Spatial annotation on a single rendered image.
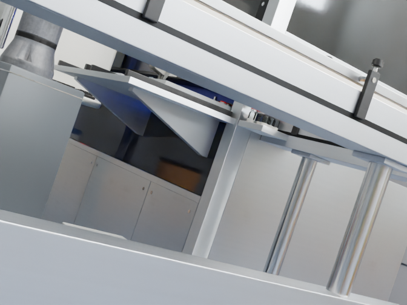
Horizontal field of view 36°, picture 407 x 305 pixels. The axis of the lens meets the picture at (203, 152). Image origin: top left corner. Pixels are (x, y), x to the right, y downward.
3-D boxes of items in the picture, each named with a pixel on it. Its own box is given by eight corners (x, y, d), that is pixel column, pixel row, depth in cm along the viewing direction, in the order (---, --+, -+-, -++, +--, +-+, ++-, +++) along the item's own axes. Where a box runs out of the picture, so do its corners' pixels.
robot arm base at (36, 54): (17, 66, 163) (29, 31, 163) (-12, 58, 173) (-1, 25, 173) (62, 84, 175) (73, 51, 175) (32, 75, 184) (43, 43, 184)
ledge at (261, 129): (269, 138, 208) (271, 132, 208) (294, 144, 198) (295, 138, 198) (237, 125, 201) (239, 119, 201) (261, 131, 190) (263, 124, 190)
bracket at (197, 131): (202, 156, 212) (215, 120, 212) (207, 157, 210) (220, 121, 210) (115, 126, 194) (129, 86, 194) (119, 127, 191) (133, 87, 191)
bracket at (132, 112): (139, 135, 254) (150, 104, 254) (143, 135, 252) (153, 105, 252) (63, 108, 236) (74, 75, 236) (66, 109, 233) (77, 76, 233)
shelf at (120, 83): (157, 108, 266) (158, 104, 266) (252, 132, 207) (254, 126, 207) (52, 69, 240) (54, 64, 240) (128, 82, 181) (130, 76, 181)
